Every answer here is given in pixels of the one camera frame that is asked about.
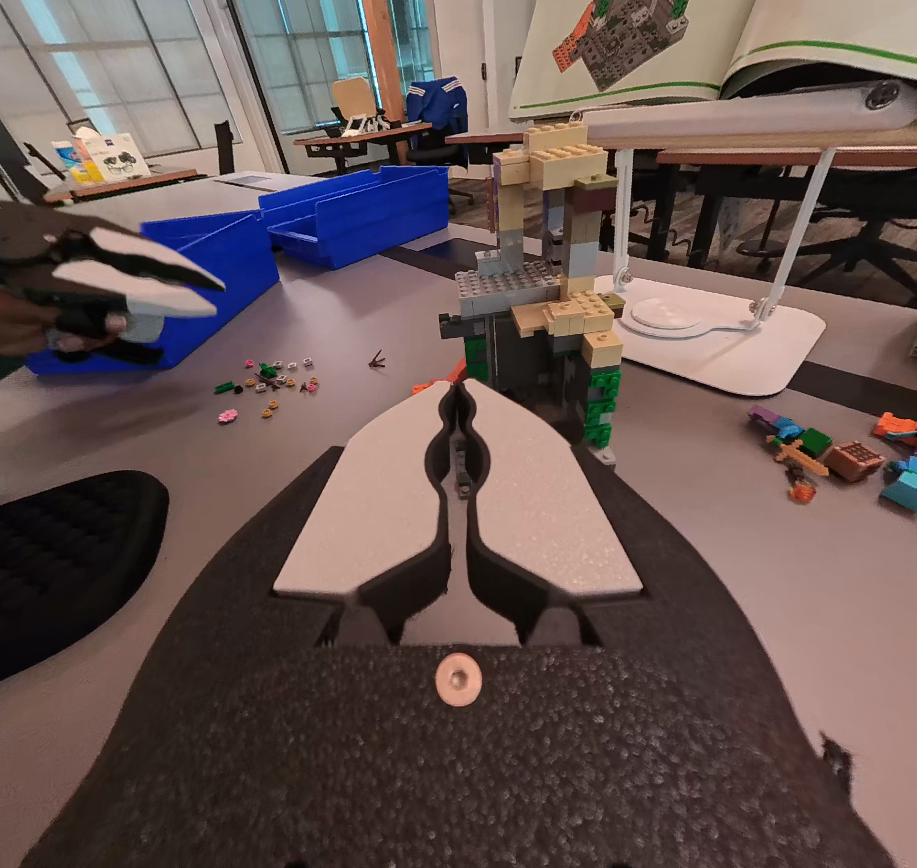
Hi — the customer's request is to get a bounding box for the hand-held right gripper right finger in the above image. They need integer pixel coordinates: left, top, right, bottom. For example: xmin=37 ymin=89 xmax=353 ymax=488
xmin=460 ymin=380 xmax=645 ymax=602

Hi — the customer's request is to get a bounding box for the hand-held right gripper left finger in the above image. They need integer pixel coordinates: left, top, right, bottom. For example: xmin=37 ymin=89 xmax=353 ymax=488
xmin=272 ymin=380 xmax=457 ymax=598

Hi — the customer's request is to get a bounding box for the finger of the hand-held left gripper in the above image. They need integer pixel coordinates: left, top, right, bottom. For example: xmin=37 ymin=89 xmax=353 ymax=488
xmin=52 ymin=259 xmax=219 ymax=319
xmin=89 ymin=227 xmax=226 ymax=294

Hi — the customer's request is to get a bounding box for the grey brick castle model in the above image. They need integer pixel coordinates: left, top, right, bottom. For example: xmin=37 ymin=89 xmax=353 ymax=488
xmin=412 ymin=122 xmax=626 ymax=468

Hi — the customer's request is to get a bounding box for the tan brick plate assembly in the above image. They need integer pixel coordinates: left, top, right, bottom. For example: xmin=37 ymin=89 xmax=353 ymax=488
xmin=494 ymin=122 xmax=610 ymax=192

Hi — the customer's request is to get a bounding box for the instruction booklet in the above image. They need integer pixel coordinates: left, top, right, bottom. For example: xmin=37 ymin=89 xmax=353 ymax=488
xmin=507 ymin=0 xmax=917 ymax=122

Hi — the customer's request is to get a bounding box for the wooden desk with black legs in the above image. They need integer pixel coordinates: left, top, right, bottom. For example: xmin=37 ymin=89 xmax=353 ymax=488
xmin=655 ymin=146 xmax=917 ymax=271
xmin=444 ymin=129 xmax=531 ymax=163
xmin=294 ymin=122 xmax=434 ymax=176

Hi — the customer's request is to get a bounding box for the wooden table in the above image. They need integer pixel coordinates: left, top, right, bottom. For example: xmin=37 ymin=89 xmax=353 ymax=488
xmin=43 ymin=166 xmax=202 ymax=204

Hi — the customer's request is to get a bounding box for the white yellow box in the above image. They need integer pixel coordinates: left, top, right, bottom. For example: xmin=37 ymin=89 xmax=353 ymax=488
xmin=50 ymin=130 xmax=153 ymax=185

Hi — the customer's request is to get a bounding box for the cluster of small loose pieces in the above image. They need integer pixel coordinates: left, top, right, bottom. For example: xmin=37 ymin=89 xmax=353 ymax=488
xmin=213 ymin=356 xmax=321 ymax=426

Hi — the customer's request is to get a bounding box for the black floor lamp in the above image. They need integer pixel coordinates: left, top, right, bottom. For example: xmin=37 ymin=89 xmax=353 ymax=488
xmin=195 ymin=0 xmax=291 ymax=176

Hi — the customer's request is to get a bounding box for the white book stand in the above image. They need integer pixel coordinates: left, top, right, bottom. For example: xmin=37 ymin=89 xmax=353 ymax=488
xmin=584 ymin=76 xmax=917 ymax=398

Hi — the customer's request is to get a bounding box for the pile of colourful toy figures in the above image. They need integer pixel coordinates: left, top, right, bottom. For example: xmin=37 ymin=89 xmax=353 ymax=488
xmin=747 ymin=402 xmax=917 ymax=512

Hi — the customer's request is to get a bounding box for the wooden pillar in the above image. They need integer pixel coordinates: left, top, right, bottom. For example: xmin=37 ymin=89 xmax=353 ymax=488
xmin=351 ymin=0 xmax=409 ymax=127

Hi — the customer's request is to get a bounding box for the blue jacket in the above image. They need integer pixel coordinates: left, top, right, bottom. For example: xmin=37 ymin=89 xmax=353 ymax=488
xmin=405 ymin=78 xmax=470 ymax=167

